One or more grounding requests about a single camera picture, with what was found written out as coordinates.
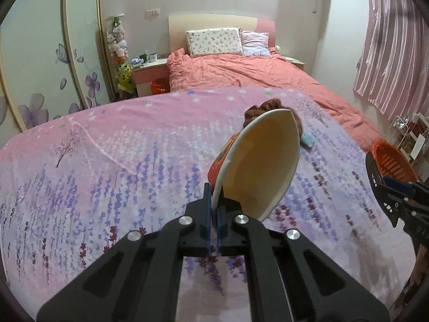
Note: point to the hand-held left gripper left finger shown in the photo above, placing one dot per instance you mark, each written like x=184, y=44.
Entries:
x=209, y=214

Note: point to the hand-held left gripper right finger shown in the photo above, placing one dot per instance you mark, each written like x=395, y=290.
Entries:
x=219, y=223

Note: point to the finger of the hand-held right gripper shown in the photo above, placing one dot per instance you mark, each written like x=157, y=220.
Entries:
x=400, y=208
x=398, y=185

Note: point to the black mesh basket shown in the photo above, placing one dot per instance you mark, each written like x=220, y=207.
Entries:
x=375, y=181

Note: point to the orange plastic basket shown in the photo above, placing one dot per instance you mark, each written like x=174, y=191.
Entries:
x=392, y=161

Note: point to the red paper noodle bowl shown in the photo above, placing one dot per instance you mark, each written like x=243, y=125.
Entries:
x=261, y=161

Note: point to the person's right forearm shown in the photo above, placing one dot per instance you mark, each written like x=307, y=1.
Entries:
x=421, y=268

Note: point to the small teal packet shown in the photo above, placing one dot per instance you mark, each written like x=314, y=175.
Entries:
x=307, y=140

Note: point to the pink lavender printed bedsheet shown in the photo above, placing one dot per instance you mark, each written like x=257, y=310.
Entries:
x=100, y=161

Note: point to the orange waste bin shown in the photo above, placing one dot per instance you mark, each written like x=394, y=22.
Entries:
x=158, y=86

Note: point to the pink striped curtain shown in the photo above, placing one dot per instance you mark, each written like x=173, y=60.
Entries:
x=395, y=40

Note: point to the bed with coral duvet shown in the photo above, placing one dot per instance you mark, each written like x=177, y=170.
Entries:
x=251, y=73

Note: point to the pink white nightstand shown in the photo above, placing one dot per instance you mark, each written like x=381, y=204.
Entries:
x=147, y=73

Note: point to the beige bedside table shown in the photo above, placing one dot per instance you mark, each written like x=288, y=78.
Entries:
x=295, y=63

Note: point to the green yellow plush toy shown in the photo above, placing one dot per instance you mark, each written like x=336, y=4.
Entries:
x=124, y=77

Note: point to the white mug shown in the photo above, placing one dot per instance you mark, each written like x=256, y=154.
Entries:
x=153, y=57

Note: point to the white floral pillow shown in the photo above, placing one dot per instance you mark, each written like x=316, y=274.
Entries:
x=214, y=42

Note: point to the pink striped pillow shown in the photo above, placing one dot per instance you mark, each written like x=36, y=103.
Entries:
x=256, y=42

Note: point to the floral wardrobe doors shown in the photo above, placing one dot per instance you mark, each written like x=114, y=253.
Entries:
x=40, y=40

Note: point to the white wall socket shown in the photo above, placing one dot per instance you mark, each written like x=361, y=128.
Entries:
x=152, y=12

